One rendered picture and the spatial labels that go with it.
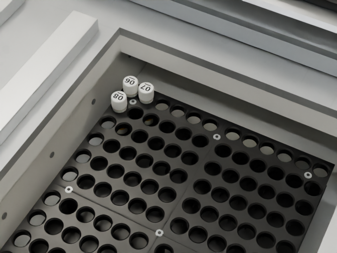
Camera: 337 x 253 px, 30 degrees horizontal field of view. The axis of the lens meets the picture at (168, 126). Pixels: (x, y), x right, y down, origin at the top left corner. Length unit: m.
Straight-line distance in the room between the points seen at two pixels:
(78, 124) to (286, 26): 0.19
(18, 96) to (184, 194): 0.13
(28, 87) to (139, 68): 0.18
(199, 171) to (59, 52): 0.13
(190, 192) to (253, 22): 0.13
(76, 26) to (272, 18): 0.14
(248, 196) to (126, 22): 0.16
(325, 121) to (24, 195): 0.23
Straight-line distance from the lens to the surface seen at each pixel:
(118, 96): 0.49
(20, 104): 0.44
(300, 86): 0.46
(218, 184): 0.46
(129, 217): 0.44
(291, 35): 0.47
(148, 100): 0.50
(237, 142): 0.48
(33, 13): 0.51
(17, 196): 0.49
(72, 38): 0.47
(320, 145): 0.57
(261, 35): 0.47
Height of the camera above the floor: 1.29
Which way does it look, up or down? 52 degrees down
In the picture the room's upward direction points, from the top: 1 degrees clockwise
